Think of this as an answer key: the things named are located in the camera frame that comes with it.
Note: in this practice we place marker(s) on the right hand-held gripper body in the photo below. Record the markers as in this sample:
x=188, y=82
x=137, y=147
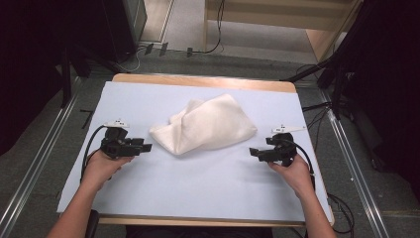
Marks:
x=284, y=150

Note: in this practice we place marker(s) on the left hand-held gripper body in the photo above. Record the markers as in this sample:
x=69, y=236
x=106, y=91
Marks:
x=115, y=147

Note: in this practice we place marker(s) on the white mesh cloth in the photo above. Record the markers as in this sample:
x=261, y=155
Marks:
x=204, y=125

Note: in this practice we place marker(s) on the person's left hand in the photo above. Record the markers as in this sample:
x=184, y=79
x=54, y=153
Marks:
x=99, y=170

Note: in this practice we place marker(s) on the person's right hand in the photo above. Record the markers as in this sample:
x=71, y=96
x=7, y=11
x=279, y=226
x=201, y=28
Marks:
x=297, y=177

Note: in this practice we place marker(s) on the black stand leg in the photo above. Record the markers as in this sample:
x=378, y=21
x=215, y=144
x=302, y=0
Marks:
x=305, y=73

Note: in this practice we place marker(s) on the person's dark clothing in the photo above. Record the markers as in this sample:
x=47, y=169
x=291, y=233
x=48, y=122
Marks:
x=198, y=232

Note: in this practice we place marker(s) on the black curtain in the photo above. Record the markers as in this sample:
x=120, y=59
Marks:
x=29, y=66
x=386, y=82

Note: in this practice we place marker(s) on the wooden shelf unit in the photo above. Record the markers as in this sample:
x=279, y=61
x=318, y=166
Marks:
x=264, y=16

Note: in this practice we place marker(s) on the metal floor rail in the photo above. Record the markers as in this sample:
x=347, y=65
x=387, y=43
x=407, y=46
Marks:
x=355, y=172
x=36, y=162

